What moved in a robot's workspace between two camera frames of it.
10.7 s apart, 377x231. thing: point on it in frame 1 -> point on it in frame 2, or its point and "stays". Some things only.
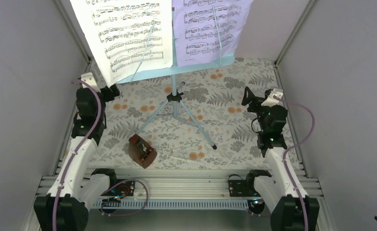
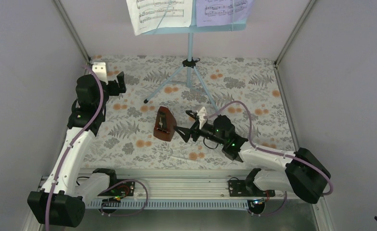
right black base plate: (242, 188) stays
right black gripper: (255, 101) -> (194, 131)
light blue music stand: (175, 97) -> (189, 63)
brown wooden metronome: (140, 151) -> (165, 124)
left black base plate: (124, 189) stays
